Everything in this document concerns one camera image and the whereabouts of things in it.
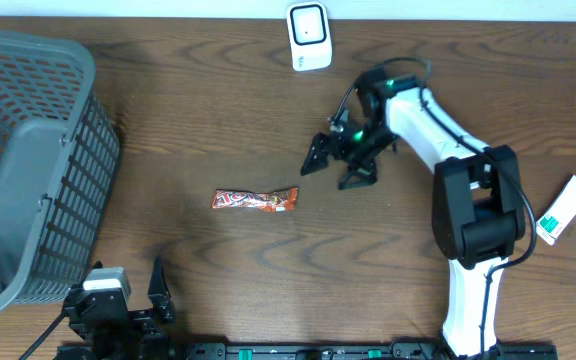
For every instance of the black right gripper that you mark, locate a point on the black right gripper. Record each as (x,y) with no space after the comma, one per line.
(364,169)

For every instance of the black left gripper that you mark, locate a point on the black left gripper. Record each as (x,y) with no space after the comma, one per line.
(145,328)

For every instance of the orange red candy wrapper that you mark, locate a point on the orange red candy wrapper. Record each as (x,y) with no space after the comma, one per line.
(276,201)

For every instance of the white green Panadol box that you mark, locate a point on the white green Panadol box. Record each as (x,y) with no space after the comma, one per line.
(556,218)

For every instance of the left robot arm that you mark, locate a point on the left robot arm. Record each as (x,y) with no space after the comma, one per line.
(86,351)

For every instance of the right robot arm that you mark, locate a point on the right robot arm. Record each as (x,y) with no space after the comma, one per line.
(477,209)

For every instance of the white barcode scanner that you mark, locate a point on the white barcode scanner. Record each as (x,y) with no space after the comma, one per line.
(309,36)

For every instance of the grey plastic mesh basket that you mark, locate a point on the grey plastic mesh basket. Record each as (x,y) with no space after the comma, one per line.
(59,155)

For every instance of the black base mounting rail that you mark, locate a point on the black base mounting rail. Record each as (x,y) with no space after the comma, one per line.
(408,349)

